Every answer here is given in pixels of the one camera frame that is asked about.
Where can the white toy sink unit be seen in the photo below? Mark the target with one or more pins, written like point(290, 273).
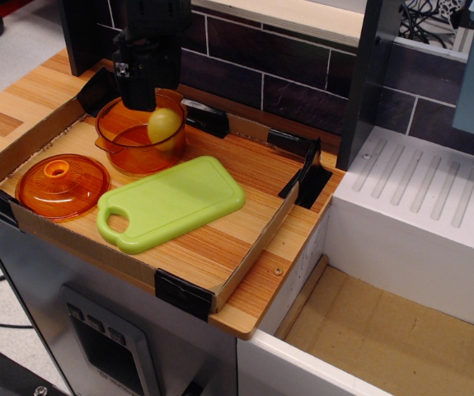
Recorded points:
point(382, 300)

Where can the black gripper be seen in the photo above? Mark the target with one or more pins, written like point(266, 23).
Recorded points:
point(149, 22)

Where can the dark grey left post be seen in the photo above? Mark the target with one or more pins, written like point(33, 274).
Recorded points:
point(88, 33)

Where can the cardboard fence with black tape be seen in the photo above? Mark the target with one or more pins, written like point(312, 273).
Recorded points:
point(228, 272)

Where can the silver toy oven front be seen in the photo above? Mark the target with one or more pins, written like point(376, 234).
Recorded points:
point(108, 337)

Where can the orange transparent pot lid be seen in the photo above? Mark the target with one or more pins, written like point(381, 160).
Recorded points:
point(63, 186)

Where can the dark grey shelf post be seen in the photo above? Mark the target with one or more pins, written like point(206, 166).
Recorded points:
point(380, 27)

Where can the orange transparent pot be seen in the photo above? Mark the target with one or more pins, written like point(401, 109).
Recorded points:
point(122, 134)

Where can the yellow toy potato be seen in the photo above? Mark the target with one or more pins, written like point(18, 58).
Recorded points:
point(163, 123)

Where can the green plastic cutting board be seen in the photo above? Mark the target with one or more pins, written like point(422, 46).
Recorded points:
point(158, 208)

